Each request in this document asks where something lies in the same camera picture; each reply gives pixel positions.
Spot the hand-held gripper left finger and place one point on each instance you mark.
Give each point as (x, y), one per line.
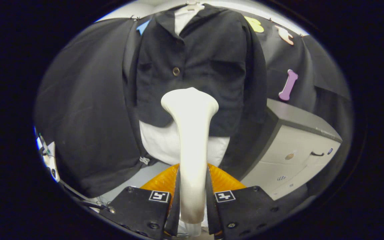
(138, 210)

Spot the black suit jacket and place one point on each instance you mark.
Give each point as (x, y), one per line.
(212, 66)

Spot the white shirt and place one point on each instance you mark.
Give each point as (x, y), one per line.
(158, 143)

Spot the white paper sheets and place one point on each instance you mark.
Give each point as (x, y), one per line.
(49, 156)

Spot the black backdrop cloth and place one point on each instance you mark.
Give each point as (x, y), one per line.
(88, 100)

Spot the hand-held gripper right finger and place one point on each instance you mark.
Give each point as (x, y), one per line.
(245, 210)

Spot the white garment steamer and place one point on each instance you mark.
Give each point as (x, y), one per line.
(192, 133)

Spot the grey cabinet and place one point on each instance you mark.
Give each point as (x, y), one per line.
(298, 146)

